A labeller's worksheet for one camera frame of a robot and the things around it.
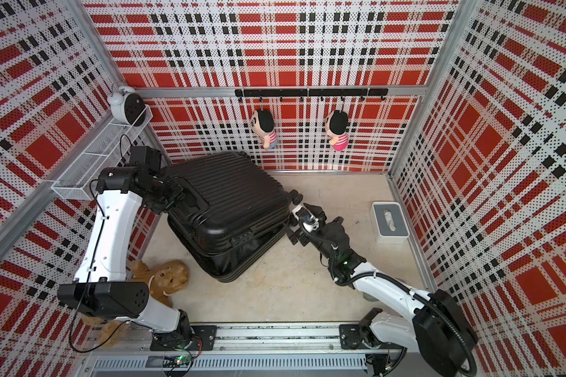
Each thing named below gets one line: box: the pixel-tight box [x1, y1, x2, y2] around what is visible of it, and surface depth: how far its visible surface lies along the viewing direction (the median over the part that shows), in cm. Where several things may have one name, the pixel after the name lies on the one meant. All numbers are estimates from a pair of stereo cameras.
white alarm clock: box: [106, 80, 147, 128], surface depth 81 cm
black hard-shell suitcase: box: [163, 150, 303, 282], surface depth 75 cm
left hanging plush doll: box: [249, 109, 278, 150], surface depth 97 cm
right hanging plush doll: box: [324, 109, 350, 152], surface depth 97 cm
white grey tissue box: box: [369, 201, 410, 252], surface depth 98 cm
